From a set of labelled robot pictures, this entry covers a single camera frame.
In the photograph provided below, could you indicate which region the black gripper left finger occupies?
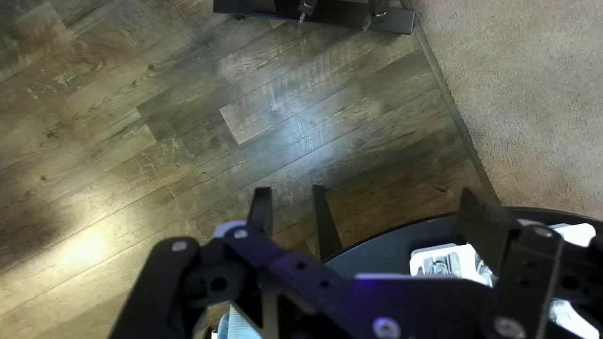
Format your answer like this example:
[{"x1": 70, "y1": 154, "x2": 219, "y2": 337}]
[{"x1": 111, "y1": 184, "x2": 275, "y2": 339}]

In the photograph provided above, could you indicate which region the dark round base plate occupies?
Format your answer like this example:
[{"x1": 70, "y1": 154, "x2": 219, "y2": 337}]
[{"x1": 324, "y1": 205, "x2": 603, "y2": 282}]

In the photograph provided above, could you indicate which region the black metal stand base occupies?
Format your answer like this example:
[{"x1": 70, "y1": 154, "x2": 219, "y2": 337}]
[{"x1": 211, "y1": 0, "x2": 416, "y2": 35}]

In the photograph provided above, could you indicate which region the plain white paper piece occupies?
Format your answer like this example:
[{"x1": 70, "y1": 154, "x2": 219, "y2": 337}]
[{"x1": 550, "y1": 220, "x2": 599, "y2": 248}]

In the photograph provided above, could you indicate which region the dark upright stand leg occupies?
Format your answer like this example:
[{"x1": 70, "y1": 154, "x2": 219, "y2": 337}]
[{"x1": 311, "y1": 182, "x2": 345, "y2": 259}]

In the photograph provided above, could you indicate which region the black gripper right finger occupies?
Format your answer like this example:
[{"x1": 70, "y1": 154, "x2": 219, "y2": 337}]
[{"x1": 458, "y1": 186, "x2": 603, "y2": 339}]

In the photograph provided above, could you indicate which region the white printed label sheet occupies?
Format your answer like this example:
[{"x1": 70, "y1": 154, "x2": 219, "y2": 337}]
[{"x1": 409, "y1": 242, "x2": 496, "y2": 288}]

